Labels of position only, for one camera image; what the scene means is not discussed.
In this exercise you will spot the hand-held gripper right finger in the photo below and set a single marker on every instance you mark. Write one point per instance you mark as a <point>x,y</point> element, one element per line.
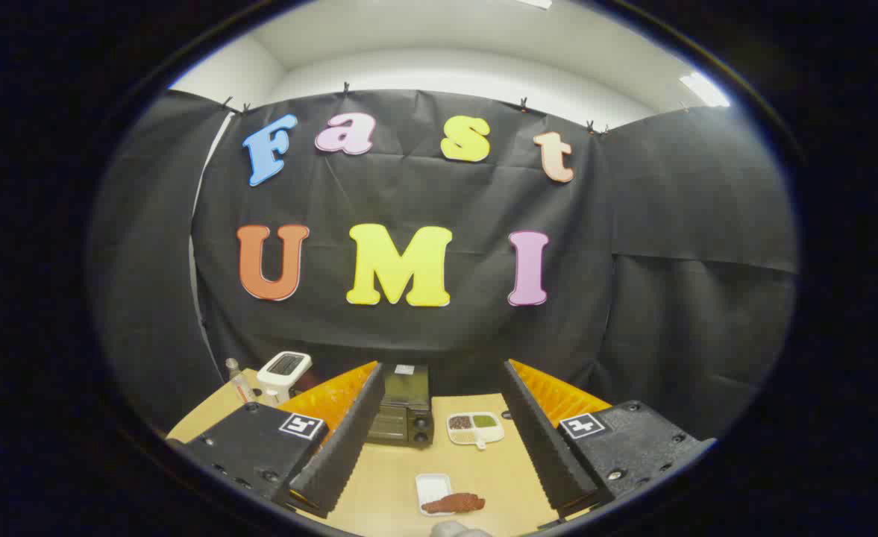
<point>543,440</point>

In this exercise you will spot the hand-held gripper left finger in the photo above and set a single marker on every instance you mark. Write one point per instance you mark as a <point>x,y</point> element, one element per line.
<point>349,440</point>

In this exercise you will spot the black toaster oven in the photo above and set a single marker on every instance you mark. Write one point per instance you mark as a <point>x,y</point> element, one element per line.
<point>401,418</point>

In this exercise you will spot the brown meat steak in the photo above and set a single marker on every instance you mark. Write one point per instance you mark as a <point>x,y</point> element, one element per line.
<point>453,503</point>

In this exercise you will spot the white bread toaster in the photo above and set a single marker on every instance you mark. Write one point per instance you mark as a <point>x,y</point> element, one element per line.
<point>278,377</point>

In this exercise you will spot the white divided grain tray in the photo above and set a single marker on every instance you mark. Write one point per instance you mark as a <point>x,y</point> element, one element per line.
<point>476,432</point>

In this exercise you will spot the white plastic tray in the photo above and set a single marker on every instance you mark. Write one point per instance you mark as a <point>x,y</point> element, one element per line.
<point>431,486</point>

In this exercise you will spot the small glass bottle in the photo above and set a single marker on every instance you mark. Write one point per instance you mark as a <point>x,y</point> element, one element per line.
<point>241,384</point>

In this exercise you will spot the ceiling light panel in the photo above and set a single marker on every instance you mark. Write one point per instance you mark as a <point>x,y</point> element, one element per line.
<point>703,89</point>

